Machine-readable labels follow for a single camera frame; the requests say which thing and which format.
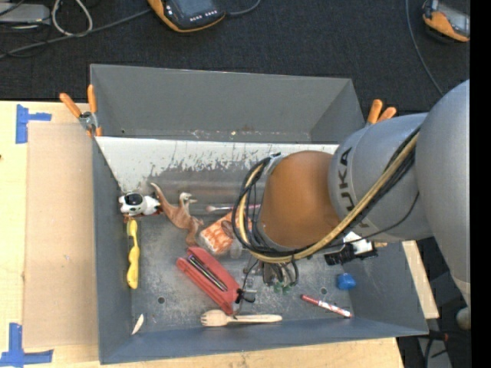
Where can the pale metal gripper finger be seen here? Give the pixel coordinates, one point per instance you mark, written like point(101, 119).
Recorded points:
point(249, 282)
point(249, 296)

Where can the pale wooden spork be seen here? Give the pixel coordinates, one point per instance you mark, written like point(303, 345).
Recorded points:
point(218, 317)

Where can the red flat case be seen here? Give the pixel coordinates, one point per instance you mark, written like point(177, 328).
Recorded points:
point(205, 272)

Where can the orange and white packet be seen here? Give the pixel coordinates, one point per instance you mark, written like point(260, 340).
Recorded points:
point(218, 236)

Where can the red and white pen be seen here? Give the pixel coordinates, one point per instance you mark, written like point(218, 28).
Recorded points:
point(326, 305)

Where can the small blue block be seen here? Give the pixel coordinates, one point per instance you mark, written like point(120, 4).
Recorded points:
point(345, 281)

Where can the brown toy dinosaur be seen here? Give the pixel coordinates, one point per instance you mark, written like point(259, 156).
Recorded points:
point(178, 215)

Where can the pale wooden sliver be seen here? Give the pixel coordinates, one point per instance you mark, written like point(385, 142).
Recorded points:
point(137, 324)

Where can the yellow toothbrush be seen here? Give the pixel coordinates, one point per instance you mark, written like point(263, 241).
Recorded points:
point(133, 257)

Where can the white and black toy dog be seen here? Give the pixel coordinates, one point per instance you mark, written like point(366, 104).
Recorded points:
point(136, 203)

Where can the grey metal bin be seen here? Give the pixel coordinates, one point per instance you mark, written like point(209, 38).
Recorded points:
point(184, 106)

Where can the brown cardboard board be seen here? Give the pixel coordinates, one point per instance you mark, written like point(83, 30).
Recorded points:
point(57, 224)

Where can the black cylinder on white bracket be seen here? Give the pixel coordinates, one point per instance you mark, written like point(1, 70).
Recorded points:
point(345, 255)

